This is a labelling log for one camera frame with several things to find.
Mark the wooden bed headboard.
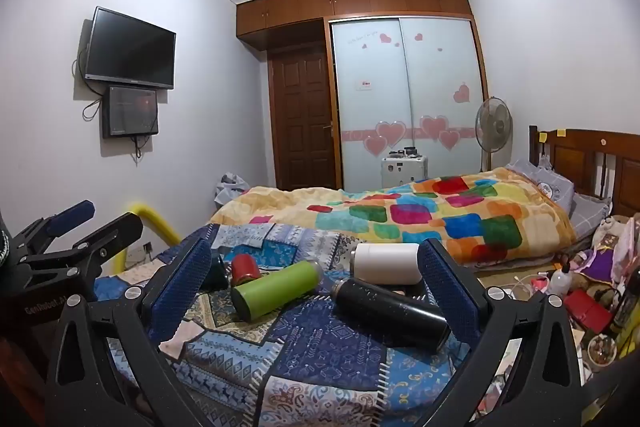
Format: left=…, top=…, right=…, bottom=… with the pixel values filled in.
left=528, top=125, right=640, bottom=221

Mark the black television cable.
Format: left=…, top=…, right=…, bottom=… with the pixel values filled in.
left=72, top=51, right=109, bottom=124

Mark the grey plaid pillow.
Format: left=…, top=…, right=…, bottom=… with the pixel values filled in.
left=567, top=193, right=614, bottom=234

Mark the dark green cup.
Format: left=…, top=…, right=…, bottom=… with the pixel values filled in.
left=199, top=253, right=233, bottom=293

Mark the white box appliance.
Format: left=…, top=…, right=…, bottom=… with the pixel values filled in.
left=380, top=154, right=430, bottom=190

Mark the wardrobe with heart stickers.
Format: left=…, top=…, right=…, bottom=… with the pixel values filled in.
left=328, top=15, right=489, bottom=194

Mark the brown wooden door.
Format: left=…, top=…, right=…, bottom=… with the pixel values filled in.
left=267, top=44, right=344, bottom=193

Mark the yellow foam tube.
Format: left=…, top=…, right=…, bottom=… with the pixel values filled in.
left=113, top=202, right=182, bottom=273

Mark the white cup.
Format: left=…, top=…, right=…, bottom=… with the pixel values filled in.
left=349, top=242, right=421, bottom=286

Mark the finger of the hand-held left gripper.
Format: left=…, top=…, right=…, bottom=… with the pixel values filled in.
left=11, top=200, right=97, bottom=258
left=60, top=212, right=144, bottom=303

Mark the grey printed pillow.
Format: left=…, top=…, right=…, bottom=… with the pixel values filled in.
left=504, top=158, right=576, bottom=216

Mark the black wall television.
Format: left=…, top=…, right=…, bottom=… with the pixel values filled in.
left=83, top=6, right=177, bottom=91

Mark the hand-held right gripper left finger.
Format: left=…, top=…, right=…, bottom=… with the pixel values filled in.
left=45, top=237, right=214, bottom=427

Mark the colourful checked blanket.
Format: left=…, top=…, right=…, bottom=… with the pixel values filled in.
left=209, top=167, right=579, bottom=266

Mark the white plastic bottle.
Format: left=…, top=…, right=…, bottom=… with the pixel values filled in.
left=549, top=264, right=576, bottom=296

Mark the standing fan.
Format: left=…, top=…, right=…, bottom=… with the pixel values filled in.
left=473, top=96, right=514, bottom=173

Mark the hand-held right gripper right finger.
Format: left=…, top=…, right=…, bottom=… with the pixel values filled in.
left=414, top=237, right=587, bottom=427

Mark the pink plastic bag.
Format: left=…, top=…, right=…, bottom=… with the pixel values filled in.
left=592, top=216, right=640, bottom=279

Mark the black cup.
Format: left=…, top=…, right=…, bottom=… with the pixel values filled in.
left=331, top=277, right=451, bottom=352

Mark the red box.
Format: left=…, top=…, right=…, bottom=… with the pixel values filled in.
left=564, top=289, right=614, bottom=334

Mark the blue patchwork quilt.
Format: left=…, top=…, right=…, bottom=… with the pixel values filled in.
left=94, top=222, right=482, bottom=427

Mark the small black wall monitor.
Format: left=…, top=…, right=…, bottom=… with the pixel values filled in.
left=102, top=85, right=160, bottom=139

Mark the red cup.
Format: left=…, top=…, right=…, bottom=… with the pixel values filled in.
left=230, top=254, right=262, bottom=286

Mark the grey clothes pile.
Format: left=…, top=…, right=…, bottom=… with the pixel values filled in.
left=213, top=171, right=251, bottom=210

